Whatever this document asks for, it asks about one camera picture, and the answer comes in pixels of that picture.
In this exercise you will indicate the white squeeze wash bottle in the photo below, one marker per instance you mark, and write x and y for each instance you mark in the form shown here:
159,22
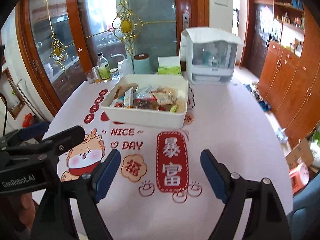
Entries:
125,66

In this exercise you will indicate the cardboard box on floor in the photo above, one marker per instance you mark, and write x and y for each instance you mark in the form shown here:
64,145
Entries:
305,152

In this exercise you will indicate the white plastic storage bin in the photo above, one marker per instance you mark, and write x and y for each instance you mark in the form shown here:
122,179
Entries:
118,104

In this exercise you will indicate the mint green cylindrical canister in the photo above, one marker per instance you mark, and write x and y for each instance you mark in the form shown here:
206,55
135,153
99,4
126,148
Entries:
141,64

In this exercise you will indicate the orange wooden cabinet wall unit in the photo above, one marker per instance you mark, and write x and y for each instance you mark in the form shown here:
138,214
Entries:
289,81

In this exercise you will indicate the clear bottle green label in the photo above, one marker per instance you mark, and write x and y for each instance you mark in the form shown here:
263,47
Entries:
103,68

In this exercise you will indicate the pink plastic stool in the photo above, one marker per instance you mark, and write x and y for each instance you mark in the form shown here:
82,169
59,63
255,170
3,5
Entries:
299,177

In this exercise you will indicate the dark wooden entrance door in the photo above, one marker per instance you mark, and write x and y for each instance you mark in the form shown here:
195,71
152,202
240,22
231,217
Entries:
258,27

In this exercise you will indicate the white dish cabinet with cover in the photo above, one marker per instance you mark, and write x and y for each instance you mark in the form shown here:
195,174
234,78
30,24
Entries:
209,55

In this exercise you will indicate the clear bag brown nut brittle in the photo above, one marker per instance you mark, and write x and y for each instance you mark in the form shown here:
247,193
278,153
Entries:
149,104

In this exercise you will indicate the small glass jar orange base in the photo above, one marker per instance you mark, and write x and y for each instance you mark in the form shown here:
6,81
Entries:
96,74

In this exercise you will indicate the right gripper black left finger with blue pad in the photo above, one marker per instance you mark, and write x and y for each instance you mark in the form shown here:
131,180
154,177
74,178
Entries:
54,218

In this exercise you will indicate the green tissue box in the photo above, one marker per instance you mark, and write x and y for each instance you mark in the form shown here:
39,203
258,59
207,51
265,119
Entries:
169,65

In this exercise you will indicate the pink printed tablecloth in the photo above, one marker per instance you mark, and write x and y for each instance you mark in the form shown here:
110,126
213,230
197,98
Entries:
223,119

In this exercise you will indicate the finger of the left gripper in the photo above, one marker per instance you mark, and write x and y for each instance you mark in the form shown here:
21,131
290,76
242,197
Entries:
66,140
34,131

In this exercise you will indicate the clear bag yellow puffed snack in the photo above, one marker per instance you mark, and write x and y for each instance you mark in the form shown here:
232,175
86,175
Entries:
171,92

